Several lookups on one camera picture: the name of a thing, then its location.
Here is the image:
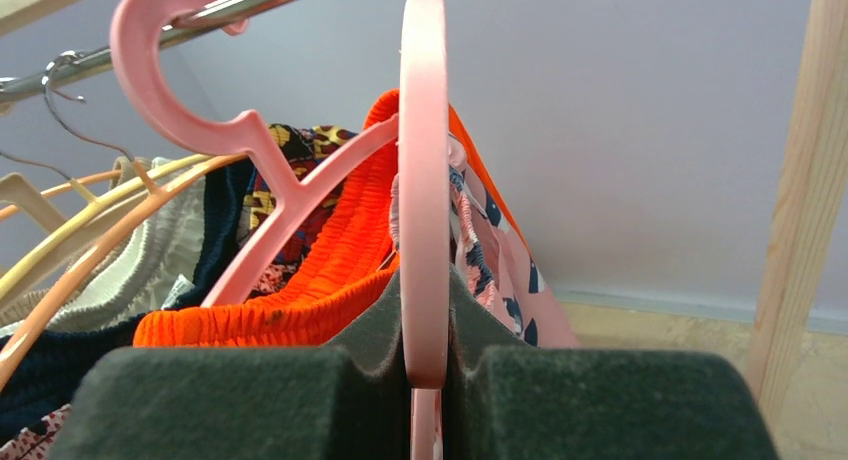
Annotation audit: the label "orange shorts on hanger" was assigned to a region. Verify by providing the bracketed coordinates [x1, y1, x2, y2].
[132, 89, 531, 349]

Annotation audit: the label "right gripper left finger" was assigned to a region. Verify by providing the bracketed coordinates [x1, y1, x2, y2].
[50, 278, 403, 459]

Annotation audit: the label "orange hanger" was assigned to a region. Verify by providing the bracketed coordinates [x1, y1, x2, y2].
[1, 172, 72, 230]

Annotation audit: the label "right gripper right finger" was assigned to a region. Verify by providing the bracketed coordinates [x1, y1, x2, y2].
[442, 272, 778, 460]

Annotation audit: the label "patterned shorts on hanger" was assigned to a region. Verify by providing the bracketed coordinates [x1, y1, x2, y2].
[0, 123, 359, 460]

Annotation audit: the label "pink plastic hanger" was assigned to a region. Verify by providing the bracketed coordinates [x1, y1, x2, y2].
[109, 0, 399, 307]
[398, 0, 450, 459]

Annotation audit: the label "navy shorts on hanger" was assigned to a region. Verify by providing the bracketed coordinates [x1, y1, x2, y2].
[1, 159, 254, 443]

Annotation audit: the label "white shorts on hanger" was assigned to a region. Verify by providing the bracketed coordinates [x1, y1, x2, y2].
[0, 155, 208, 336]

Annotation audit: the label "wooden clothes rack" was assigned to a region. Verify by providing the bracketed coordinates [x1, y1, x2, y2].
[0, 0, 848, 425]

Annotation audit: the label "pink shark print shorts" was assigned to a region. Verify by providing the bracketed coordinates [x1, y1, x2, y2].
[387, 132, 583, 351]

